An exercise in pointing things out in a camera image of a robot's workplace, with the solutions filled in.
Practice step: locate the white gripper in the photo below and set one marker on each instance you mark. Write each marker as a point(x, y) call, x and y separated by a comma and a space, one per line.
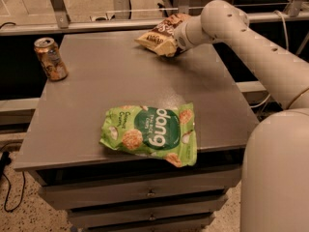
point(181, 39)

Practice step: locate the brown sea salt chip bag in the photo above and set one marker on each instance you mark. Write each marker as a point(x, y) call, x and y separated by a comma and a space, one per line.
point(160, 39)

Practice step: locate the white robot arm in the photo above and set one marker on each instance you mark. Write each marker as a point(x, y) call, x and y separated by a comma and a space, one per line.
point(275, 170)

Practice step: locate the green rice chip bag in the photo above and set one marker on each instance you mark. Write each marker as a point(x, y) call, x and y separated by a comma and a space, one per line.
point(165, 134)

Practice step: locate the orange soda can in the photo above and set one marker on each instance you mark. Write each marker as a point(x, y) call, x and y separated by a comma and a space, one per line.
point(47, 51)

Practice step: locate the grey drawer cabinet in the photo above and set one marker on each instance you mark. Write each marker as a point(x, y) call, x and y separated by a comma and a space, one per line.
point(104, 190)

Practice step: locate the grey metal rail frame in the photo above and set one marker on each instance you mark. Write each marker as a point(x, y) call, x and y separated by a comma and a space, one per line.
point(33, 17)

